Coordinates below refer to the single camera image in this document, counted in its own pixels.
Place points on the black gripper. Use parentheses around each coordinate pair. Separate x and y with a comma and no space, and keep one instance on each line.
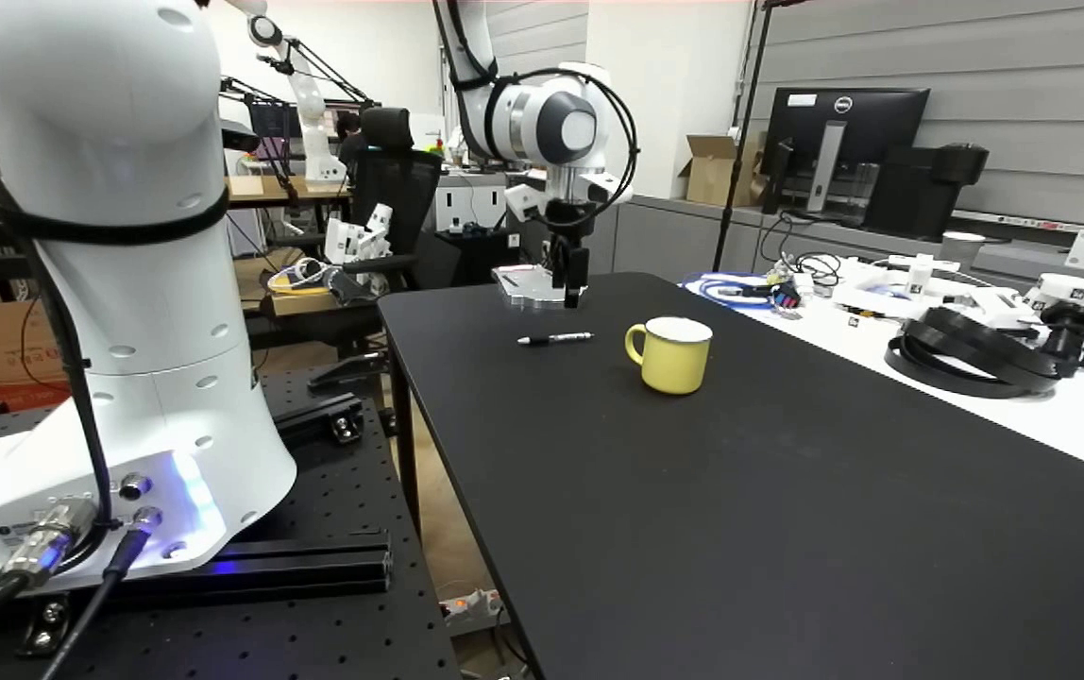
(573,250)

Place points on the black and white pen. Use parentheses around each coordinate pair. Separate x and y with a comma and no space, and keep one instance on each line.
(553,338)

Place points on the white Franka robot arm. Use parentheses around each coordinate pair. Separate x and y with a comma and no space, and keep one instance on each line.
(99,126)

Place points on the yellow enamel cup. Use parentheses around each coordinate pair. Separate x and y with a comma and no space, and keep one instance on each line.
(679,360)

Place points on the silver metal mounting plate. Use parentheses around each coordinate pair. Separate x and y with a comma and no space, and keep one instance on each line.
(521,285)

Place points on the grey counter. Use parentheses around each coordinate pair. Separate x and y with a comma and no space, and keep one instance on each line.
(666,241)

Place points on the open cardboard box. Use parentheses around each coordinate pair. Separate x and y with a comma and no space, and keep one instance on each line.
(711,177)

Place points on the black office chair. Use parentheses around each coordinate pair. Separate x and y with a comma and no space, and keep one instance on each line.
(390,189)

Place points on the small white robot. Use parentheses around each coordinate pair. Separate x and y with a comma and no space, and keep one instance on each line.
(355,234)

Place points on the black stand pole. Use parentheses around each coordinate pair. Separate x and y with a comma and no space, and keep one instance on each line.
(743,126)

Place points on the black table clamp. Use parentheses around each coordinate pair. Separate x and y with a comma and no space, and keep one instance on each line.
(336,421)

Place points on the wooden desk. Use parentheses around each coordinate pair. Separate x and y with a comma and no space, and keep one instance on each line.
(279,189)

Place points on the white table clutter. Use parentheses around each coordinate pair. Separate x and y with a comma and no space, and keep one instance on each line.
(894,290)

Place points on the black computer monitor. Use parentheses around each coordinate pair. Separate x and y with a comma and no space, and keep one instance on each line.
(865,126)

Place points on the articulated desk lamp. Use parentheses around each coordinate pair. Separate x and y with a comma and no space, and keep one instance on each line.
(316,58)

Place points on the black box device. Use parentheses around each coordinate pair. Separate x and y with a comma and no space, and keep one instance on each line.
(930,189)

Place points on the black perforated breadboard base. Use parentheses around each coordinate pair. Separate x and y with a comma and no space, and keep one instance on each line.
(316,644)

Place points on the brown cardboard box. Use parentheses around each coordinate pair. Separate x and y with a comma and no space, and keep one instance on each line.
(13,354)

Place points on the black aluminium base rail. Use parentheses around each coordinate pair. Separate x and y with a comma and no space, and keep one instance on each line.
(316,568)

